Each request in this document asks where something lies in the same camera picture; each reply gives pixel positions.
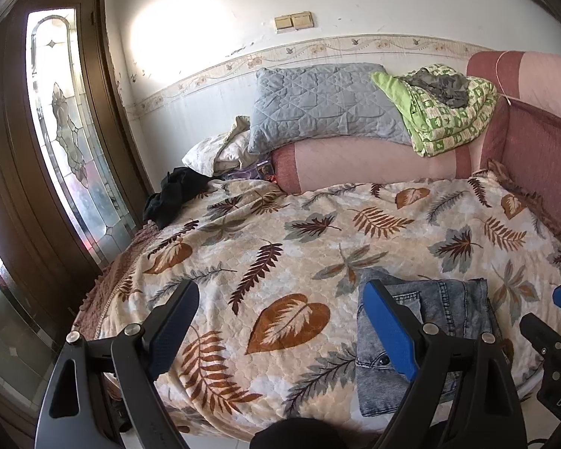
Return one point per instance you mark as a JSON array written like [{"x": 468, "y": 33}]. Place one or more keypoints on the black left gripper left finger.
[{"x": 100, "y": 388}]

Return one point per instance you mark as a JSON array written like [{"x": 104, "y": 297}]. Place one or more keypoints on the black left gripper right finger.
[{"x": 463, "y": 396}]

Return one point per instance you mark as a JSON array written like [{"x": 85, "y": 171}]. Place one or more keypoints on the blue denim pants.
[{"x": 386, "y": 355}]

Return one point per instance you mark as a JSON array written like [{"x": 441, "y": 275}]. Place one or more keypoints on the pink red sofa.
[{"x": 522, "y": 143}]

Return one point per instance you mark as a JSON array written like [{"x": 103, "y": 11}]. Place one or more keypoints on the leaf pattern bed cover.
[{"x": 279, "y": 280}]

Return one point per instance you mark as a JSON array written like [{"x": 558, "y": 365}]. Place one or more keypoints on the green checkered folded blanket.
[{"x": 433, "y": 127}]

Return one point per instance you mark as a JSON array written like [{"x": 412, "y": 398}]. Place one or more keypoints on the wooden stained glass door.
[{"x": 71, "y": 182}]

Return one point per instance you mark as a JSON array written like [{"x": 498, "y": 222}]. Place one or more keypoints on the grey garment on blanket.
[{"x": 449, "y": 89}]

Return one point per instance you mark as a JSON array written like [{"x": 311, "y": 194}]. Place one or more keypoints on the black garment on bed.
[{"x": 178, "y": 187}]

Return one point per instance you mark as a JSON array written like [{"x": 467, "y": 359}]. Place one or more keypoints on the cream pillow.
[{"x": 222, "y": 153}]

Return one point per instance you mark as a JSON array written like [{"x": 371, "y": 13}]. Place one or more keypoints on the grey quilted pillow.
[{"x": 321, "y": 101}]

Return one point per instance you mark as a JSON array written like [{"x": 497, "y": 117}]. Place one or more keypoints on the beige wall switch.
[{"x": 294, "y": 21}]

